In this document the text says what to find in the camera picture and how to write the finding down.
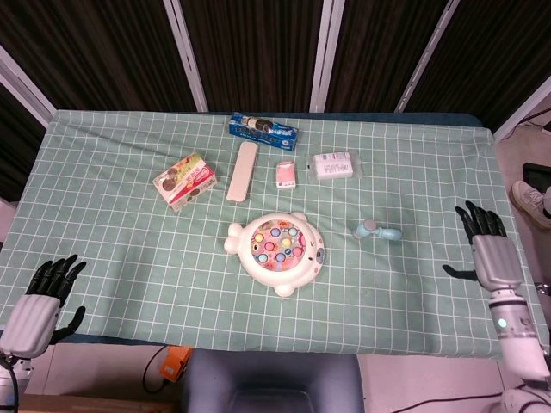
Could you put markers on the orange device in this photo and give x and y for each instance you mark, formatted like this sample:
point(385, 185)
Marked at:
point(174, 363)

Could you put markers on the grey-blue chair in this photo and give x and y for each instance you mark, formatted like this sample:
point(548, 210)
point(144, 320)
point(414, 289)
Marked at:
point(271, 383)

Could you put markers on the cookie box with pink label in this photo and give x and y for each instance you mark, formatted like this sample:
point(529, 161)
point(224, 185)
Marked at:
point(185, 178)

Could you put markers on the grey sneaker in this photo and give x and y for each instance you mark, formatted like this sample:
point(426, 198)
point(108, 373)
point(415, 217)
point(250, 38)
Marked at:
point(531, 202)

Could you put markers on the white partition frame post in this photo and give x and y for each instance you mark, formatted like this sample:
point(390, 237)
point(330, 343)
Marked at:
point(327, 53)
point(185, 53)
point(523, 107)
point(26, 88)
point(424, 58)

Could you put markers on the white whale whack-a-mole toy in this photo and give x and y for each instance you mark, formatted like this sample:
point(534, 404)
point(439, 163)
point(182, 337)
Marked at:
point(297, 279)

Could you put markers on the black grey left robot hand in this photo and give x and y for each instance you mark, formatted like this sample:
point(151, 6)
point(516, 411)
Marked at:
point(28, 320)

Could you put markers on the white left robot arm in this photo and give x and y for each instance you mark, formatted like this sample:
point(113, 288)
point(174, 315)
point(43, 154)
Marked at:
point(19, 368)

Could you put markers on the black floor object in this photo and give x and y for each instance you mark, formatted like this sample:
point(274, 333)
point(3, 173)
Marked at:
point(538, 174)

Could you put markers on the light blue toy mallet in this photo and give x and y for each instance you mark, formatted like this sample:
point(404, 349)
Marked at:
point(387, 233)

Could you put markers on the small pink white box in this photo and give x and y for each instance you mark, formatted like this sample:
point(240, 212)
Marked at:
point(286, 174)

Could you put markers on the green checkered tablecloth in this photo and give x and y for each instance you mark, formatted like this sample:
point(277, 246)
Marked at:
point(129, 258)

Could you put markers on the blue cookie package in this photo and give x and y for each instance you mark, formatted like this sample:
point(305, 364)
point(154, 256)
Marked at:
point(262, 131)

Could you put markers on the beige long cutlery case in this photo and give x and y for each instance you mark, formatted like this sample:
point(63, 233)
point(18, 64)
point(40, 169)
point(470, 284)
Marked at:
point(242, 172)

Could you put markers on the white plastic-wrapped pack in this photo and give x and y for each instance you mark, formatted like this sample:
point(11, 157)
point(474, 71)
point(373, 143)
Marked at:
point(333, 165)

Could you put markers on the black grey right robot hand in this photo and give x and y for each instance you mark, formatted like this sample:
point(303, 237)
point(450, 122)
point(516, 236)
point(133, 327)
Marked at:
point(497, 262)

